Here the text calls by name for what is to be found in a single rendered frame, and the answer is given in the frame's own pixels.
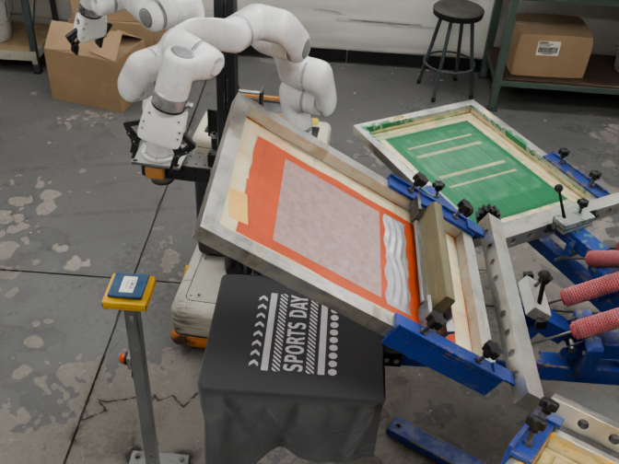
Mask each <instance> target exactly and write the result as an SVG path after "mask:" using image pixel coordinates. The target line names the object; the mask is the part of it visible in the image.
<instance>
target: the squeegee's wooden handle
mask: <svg viewBox="0 0 619 464"><path fill-rule="evenodd" d="M417 221H418V222H419V223H420V232H421V241H422V251H423V261H424V270H425V279H426V297H427V295H431V303H432V310H433V309H435V310H436V311H437V312H438V313H444V312H445V311H446V310H447V309H448V308H449V307H451V306H452V305H453V304H454V303H455V295H454V289H453V282H452V276H451V269H450V257H449V251H448V244H447V238H446V231H445V225H444V218H443V212H442V205H441V204H439V203H437V202H433V203H432V204H430V205H429V206H428V207H427V209H426V210H425V211H424V212H423V213H422V214H421V215H420V216H419V217H418V218H417Z"/></svg>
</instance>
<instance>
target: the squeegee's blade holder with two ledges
mask: <svg viewBox="0 0 619 464"><path fill-rule="evenodd" d="M414 228H415V248H416V258H417V269H418V280H419V290H420V300H421V304H422V305H423V304H424V303H425V302H426V301H427V297H426V279H425V270H424V261H423V251H422V241H421V232H420V223H419V222H418V221H417V220H415V221H414Z"/></svg>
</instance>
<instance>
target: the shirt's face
mask: <svg viewBox="0 0 619 464"><path fill-rule="evenodd" d="M260 292H262V293H274V294H287V295H299V296H303V295H302V294H300V293H298V292H296V291H294V290H292V289H291V288H289V287H287V286H285V285H283V284H280V283H278V282H277V281H275V280H273V279H271V278H269V277H257V276H245V275H233V274H227V275H225V276H224V278H223V282H222V286H221V290H220V294H219V299H218V302H217V307H216V314H215V318H214V322H213V327H212V330H211V335H210V339H209V344H208V347H207V352H206V356H205V360H204V367H203V372H202V375H201V380H200V384H201V385H202V386H206V387H218V388H230V389H253V390H265V391H277V392H289V393H301V394H313V395H325V396H337V397H349V398H361V399H373V400H384V401H385V400H386V397H385V365H384V344H382V343H381V340H382V339H383V338H384V336H382V335H380V334H378V333H376V332H375V331H372V330H370V329H368V328H366V327H364V326H362V325H360V324H359V323H357V322H355V321H353V320H351V319H349V318H347V317H345V316H343V315H341V314H340V332H339V358H338V376H327V375H315V374H303V373H291V372H279V371H267V370H255V369H247V366H248V361H249V355H250V349H251V339H252V334H253V328H254V321H255V316H256V310H257V305H258V299H259V294H260Z"/></svg>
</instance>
